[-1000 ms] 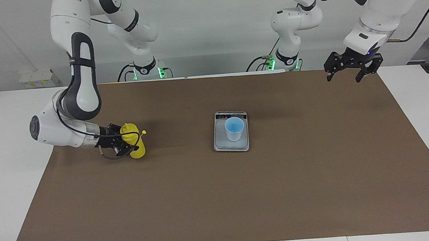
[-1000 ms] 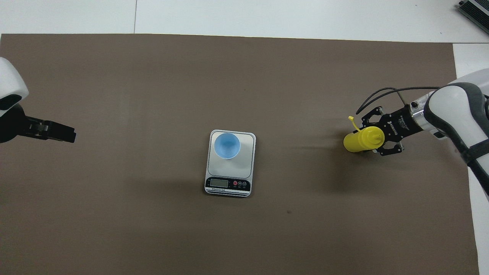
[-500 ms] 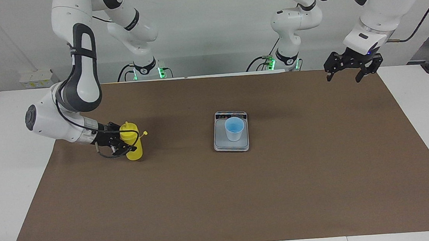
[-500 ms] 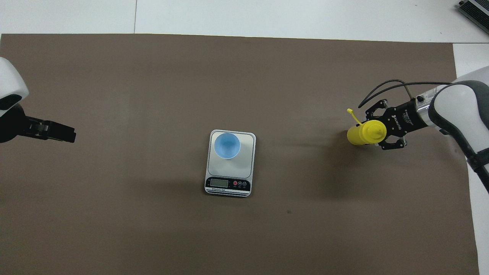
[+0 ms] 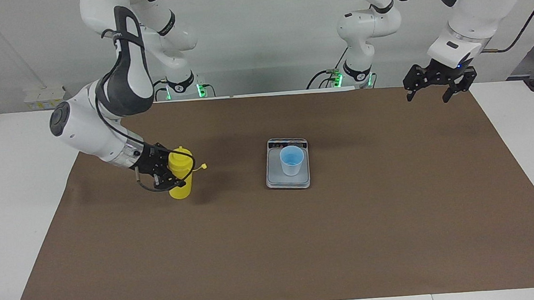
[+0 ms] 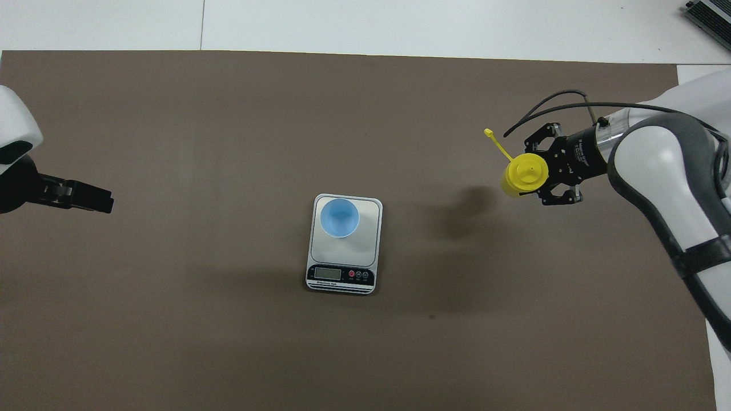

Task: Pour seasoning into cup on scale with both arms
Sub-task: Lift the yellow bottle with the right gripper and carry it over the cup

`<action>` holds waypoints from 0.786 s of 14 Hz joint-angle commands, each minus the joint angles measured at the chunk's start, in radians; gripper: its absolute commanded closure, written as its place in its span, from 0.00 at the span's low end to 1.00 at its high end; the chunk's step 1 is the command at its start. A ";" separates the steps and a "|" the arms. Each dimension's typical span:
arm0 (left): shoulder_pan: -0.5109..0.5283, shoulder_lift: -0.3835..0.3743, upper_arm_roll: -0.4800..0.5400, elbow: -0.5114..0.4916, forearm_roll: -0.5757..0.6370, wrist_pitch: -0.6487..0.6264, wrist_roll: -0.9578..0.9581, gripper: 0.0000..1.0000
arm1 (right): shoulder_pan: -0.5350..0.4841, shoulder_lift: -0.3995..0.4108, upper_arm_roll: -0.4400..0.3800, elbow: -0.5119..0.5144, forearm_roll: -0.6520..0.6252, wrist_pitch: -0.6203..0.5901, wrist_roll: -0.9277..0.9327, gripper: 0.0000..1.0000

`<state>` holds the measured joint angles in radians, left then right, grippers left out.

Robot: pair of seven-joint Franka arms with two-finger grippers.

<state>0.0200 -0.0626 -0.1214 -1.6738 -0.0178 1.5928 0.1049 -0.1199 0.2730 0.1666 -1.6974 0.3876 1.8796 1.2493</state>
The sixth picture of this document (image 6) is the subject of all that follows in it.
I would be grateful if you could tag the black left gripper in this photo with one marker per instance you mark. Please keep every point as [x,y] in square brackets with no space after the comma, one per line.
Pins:
[20,185]

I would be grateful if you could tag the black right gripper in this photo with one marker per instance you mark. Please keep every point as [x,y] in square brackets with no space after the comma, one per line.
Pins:
[577,160]

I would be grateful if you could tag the yellow seasoning bottle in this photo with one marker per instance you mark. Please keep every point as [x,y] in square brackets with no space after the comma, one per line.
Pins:
[525,171]

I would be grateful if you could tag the light blue plastic cup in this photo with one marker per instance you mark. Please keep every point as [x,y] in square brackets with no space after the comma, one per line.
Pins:
[340,217]

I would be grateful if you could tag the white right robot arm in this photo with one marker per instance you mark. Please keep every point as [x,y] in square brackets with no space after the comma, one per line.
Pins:
[657,171]

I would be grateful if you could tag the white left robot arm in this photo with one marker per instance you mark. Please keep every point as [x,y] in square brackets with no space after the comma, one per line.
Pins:
[14,123]

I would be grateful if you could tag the silver digital kitchen scale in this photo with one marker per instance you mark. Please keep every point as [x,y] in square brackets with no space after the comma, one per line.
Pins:
[365,245]

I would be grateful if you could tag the grey metal device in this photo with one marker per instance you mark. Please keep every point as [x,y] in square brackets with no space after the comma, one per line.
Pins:
[714,17]

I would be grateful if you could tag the brown table mat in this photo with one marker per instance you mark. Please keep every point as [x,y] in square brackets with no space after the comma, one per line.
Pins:
[228,342]

